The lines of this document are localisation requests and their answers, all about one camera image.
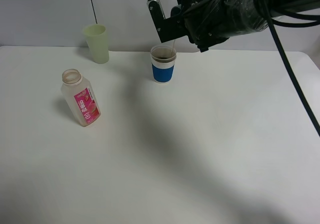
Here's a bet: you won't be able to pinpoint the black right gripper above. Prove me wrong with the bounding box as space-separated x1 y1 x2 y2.
147 0 240 52

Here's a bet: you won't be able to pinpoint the clear bottle with pink label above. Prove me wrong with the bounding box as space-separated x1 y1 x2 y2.
61 69 101 127

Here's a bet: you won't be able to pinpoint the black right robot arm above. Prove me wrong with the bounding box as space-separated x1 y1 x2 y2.
147 0 320 52

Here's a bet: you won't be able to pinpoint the blue sleeved paper cup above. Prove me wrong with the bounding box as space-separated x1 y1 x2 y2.
150 44 177 84

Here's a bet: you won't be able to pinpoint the light green plastic cup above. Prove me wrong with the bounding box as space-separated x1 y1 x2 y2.
82 24 110 64

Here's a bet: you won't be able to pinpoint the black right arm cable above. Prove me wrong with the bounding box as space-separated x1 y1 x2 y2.
252 0 320 132

